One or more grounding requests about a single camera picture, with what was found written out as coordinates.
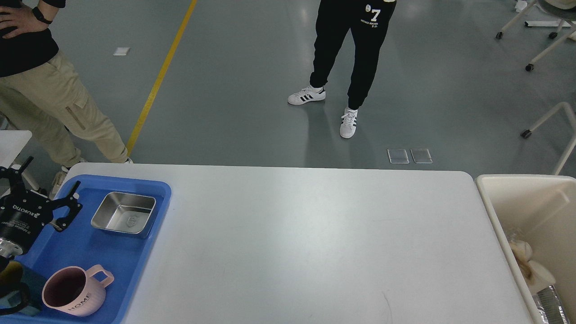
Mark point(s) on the square metal tin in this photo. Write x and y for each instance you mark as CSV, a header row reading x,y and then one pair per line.
x,y
128,214

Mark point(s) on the left floor plate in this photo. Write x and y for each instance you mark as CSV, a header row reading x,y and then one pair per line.
x,y
398,156

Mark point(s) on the pink HOME mug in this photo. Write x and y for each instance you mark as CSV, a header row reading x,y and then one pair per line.
x,y
76,291

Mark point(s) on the brown paper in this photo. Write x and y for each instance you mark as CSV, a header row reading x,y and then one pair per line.
x,y
522,252

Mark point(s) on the foil tray inside bin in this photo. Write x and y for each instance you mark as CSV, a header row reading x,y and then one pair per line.
x,y
550,307

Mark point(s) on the right floor plate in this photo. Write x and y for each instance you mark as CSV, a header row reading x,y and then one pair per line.
x,y
421,156

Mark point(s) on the white side table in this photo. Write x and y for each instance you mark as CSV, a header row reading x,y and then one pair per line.
x,y
11,145

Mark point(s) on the person in khaki trousers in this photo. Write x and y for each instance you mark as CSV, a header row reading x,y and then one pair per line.
x,y
42,93

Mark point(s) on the blue plastic tray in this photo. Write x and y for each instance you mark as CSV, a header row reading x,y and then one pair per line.
x,y
84,246

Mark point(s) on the beige plastic bin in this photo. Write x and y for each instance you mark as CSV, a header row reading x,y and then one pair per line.
x,y
543,209

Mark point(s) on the cream paper cup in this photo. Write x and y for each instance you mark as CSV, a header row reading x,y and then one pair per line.
x,y
539,277

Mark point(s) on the teal mug in tray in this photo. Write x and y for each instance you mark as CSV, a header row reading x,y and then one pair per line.
x,y
20,290

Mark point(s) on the floor plate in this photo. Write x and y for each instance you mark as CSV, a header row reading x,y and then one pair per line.
x,y
421,156
398,156

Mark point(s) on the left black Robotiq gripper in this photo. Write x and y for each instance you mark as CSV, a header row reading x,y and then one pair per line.
x,y
24,213

